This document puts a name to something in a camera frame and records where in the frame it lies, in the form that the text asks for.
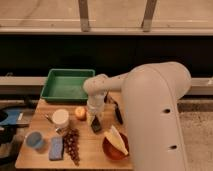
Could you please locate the blue black device at left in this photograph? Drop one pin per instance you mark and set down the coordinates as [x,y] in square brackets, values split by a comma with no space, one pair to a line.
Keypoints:
[12,118]

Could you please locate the blue sponge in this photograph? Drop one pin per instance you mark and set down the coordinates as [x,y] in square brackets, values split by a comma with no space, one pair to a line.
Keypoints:
[56,149]

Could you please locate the white lidded jar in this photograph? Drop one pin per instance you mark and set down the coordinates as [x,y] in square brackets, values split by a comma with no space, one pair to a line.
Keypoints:
[61,118]

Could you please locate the blue plastic cup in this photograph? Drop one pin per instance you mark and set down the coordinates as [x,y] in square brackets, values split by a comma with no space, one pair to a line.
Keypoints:
[34,140]

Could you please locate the red orange bowl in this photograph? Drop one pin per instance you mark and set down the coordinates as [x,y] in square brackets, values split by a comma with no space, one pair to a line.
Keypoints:
[111,152]

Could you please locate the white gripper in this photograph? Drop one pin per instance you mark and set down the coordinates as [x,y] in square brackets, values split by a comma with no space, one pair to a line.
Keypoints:
[94,110]

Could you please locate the green plastic tray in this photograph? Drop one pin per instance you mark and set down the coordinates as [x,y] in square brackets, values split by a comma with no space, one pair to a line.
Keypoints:
[66,85]

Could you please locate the black handled knife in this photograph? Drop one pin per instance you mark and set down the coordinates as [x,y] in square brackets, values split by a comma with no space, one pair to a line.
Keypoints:
[117,111]

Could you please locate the red apple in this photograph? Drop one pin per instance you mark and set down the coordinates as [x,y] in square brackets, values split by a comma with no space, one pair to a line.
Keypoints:
[80,113]

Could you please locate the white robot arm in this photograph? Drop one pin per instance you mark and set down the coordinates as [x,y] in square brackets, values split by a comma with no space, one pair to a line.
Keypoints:
[150,93]

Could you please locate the bunch of dark grapes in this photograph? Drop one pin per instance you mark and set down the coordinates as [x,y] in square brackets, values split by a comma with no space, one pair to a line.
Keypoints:
[70,141]

